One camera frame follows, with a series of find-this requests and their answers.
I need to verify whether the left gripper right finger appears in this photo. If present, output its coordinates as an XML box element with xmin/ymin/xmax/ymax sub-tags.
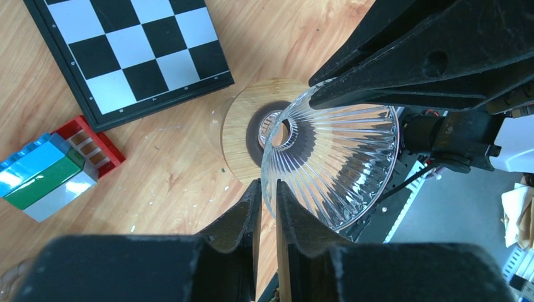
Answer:
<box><xmin>276</xmin><ymin>181</ymin><xmax>514</xmax><ymax>301</ymax></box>

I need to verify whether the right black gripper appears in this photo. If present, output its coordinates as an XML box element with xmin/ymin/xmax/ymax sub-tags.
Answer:
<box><xmin>309</xmin><ymin>1</ymin><xmax>533</xmax><ymax>173</ymax></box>

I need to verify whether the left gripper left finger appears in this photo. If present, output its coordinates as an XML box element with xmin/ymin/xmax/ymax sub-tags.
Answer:
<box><xmin>13</xmin><ymin>180</ymin><xmax>262</xmax><ymax>301</ymax></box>

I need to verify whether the small clear glass cup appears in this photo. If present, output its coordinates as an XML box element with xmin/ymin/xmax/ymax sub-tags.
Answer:
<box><xmin>261</xmin><ymin>84</ymin><xmax>400</xmax><ymax>231</ymax></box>

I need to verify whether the small wooden dripper ring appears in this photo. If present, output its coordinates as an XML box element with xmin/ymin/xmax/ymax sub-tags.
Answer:
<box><xmin>220</xmin><ymin>78</ymin><xmax>312</xmax><ymax>187</ymax></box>

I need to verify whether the red toy brick stack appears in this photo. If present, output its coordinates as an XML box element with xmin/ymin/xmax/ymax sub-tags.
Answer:
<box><xmin>1</xmin><ymin>115</ymin><xmax>125</xmax><ymax>222</ymax></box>

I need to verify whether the clear glass beaker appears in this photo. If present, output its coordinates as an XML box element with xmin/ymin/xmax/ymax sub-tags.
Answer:
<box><xmin>208</xmin><ymin>98</ymin><xmax>235</xmax><ymax>156</ymax></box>

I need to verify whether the black white chessboard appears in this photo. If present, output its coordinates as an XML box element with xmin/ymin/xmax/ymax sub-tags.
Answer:
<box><xmin>26</xmin><ymin>0</ymin><xmax>234</xmax><ymax>131</ymax></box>

